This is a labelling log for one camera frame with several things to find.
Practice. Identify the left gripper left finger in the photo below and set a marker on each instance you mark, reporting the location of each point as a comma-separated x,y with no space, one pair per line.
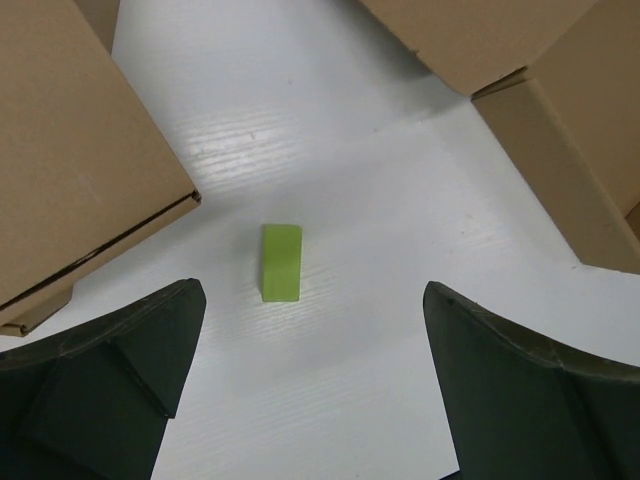
93,401

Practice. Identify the large cardboard box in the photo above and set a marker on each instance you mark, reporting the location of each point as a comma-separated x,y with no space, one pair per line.
557,82

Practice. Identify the green block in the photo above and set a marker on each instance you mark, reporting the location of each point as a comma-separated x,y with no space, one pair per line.
281,258

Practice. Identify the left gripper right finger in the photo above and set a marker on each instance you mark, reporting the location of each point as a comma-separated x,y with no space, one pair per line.
521,405

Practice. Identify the folded cardboard boxes left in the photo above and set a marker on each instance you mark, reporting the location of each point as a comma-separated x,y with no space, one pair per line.
85,172

